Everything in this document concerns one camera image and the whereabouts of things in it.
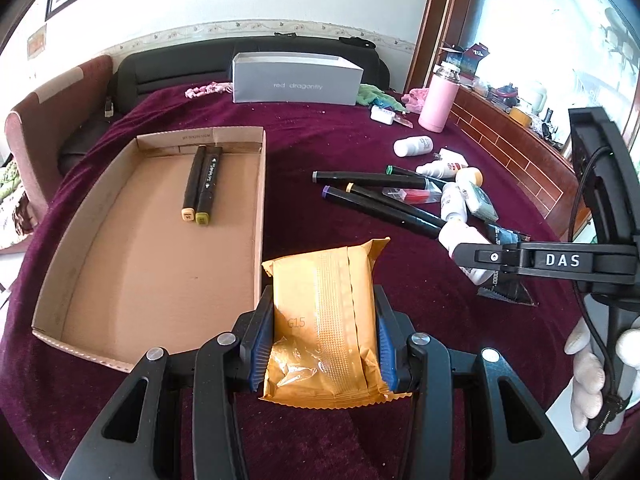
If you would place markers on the red number candle packet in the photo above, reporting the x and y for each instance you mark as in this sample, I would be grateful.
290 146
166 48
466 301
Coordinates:
415 195

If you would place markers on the brown sachet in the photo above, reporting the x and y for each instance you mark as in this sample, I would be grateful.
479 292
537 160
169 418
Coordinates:
403 120

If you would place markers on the black marker purple cap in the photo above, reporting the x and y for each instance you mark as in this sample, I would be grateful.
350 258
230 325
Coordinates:
370 206

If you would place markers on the white spray bottle red label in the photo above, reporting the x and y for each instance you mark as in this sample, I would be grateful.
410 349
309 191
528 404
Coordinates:
435 170

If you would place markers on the black marker grey cap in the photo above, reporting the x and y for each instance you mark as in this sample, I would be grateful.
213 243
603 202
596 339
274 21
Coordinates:
350 177

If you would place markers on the black marker olive cap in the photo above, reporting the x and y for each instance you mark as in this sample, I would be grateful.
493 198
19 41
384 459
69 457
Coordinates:
209 185

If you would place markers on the white pill bottle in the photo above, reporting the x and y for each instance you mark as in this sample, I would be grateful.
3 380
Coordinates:
412 146

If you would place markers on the person's right hand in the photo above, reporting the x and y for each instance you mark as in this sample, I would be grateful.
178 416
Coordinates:
587 385

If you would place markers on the white charger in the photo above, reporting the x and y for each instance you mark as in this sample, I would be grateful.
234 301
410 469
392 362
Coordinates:
382 115

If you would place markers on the black marker tan cap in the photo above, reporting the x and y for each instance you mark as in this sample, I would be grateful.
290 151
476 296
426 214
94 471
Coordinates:
192 185

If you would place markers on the black snack packet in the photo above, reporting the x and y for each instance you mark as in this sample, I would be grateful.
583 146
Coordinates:
505 292

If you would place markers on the blue carton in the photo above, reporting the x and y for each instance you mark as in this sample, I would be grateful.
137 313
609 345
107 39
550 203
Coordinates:
472 57

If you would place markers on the white plastic bottle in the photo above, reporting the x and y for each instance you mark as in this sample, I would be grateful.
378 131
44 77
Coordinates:
452 202
462 234

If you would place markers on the grey shoe box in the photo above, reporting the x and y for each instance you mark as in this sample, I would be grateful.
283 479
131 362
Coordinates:
295 82

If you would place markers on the yellow jar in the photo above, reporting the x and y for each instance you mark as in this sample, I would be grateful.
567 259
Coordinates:
470 176

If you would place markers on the pink water bottle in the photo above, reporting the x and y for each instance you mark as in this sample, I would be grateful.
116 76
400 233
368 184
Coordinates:
437 105

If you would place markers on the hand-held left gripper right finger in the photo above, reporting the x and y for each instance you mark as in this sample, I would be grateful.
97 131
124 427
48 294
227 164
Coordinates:
385 340

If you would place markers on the wooden brick-pattern sill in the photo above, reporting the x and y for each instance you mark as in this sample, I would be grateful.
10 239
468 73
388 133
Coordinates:
515 160

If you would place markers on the teal tissue packet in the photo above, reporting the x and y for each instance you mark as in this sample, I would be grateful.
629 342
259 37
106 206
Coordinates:
480 205

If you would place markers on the black marker yellow cap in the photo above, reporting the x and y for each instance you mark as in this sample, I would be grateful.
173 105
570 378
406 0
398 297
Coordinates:
390 201

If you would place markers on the cardboard box tray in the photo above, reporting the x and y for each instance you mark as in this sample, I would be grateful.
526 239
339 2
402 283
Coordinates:
150 270

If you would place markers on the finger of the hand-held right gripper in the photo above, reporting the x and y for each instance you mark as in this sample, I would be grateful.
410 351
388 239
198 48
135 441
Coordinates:
487 257

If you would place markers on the black sofa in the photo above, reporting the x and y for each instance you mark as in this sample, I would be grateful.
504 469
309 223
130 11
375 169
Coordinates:
150 75

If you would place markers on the brown armchair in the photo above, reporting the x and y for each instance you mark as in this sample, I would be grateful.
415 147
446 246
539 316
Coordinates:
35 125

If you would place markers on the small white box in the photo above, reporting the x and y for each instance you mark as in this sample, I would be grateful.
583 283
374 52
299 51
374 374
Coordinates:
447 155

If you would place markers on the black marker green cap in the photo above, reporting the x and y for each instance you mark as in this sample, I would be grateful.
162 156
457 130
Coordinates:
410 173

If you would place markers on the orange snack packet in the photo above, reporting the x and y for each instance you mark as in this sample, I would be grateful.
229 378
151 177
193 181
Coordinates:
320 320

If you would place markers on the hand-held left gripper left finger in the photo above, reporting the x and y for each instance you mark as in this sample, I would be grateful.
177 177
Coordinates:
262 332

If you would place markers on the maroon cloth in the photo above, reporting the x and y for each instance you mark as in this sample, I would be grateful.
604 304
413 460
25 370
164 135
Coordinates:
325 145

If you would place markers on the green patterned cloth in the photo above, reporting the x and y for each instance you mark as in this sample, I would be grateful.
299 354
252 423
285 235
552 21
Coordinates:
10 180

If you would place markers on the wooden window frame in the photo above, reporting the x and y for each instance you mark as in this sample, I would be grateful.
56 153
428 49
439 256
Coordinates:
435 20

